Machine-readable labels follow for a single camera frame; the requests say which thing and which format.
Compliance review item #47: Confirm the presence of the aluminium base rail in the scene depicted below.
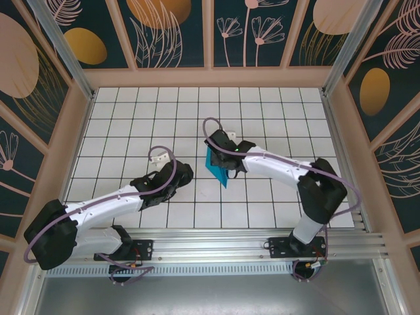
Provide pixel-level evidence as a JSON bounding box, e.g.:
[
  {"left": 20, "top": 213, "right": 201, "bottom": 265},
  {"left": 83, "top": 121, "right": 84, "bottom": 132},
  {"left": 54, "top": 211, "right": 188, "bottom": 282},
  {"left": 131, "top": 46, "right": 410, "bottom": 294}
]
[{"left": 31, "top": 226, "right": 390, "bottom": 264}]

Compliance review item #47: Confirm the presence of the slotted metal cable duct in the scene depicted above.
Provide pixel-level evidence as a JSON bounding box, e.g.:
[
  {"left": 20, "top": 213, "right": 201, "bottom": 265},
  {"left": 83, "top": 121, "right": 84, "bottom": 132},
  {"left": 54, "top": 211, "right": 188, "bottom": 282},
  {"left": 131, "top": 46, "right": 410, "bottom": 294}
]
[{"left": 45, "top": 264, "right": 296, "bottom": 277}]

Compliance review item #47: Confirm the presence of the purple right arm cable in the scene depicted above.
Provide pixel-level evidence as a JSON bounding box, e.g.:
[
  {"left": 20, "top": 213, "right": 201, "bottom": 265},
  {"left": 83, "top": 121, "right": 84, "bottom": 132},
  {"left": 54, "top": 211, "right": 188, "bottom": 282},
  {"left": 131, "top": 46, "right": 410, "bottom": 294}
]
[{"left": 202, "top": 117, "right": 362, "bottom": 283}]

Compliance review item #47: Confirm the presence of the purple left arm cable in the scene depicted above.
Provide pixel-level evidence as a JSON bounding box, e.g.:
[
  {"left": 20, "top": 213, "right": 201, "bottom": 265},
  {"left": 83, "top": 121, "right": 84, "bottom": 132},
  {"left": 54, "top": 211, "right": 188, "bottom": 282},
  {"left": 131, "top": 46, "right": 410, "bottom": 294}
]
[{"left": 25, "top": 146, "right": 180, "bottom": 287}]

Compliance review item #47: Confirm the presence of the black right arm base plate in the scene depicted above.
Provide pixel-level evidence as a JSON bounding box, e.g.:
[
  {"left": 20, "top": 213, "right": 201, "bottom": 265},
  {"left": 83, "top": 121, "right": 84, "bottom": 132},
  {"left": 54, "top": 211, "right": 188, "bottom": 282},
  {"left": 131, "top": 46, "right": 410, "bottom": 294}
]
[{"left": 268, "top": 236, "right": 328, "bottom": 260}]

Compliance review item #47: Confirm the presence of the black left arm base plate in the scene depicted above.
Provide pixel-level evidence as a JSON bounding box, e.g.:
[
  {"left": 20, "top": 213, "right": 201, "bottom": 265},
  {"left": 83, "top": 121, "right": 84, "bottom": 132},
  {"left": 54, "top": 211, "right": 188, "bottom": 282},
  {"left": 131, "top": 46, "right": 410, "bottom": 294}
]
[{"left": 93, "top": 239, "right": 154, "bottom": 262}]

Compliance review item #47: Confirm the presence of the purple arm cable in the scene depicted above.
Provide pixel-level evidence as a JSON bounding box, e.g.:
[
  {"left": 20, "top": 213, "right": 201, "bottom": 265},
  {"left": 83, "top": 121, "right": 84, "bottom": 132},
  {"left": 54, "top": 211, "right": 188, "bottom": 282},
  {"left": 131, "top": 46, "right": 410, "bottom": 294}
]
[
  {"left": 202, "top": 117, "right": 362, "bottom": 283},
  {"left": 25, "top": 146, "right": 180, "bottom": 287}
]

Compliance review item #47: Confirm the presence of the grey metal sheet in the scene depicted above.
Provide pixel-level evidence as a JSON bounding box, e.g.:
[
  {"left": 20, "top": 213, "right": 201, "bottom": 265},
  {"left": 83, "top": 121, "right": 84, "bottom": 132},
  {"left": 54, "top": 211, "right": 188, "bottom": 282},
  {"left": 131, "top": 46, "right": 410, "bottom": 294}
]
[{"left": 32, "top": 275, "right": 390, "bottom": 315}]

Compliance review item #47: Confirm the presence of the power connector with wires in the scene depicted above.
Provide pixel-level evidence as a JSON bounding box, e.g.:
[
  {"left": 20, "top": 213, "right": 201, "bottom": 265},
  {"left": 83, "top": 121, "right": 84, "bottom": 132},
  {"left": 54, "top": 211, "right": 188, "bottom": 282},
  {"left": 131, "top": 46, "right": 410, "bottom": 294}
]
[
  {"left": 293, "top": 257, "right": 329, "bottom": 280},
  {"left": 110, "top": 261, "right": 140, "bottom": 274}
]

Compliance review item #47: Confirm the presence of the aluminium corner post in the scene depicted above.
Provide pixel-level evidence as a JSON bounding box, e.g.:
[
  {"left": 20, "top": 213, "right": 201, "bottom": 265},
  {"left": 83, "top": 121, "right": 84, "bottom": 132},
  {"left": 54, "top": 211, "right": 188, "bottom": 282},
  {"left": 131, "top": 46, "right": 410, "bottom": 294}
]
[
  {"left": 322, "top": 0, "right": 379, "bottom": 96},
  {"left": 26, "top": 0, "right": 96, "bottom": 100}
]

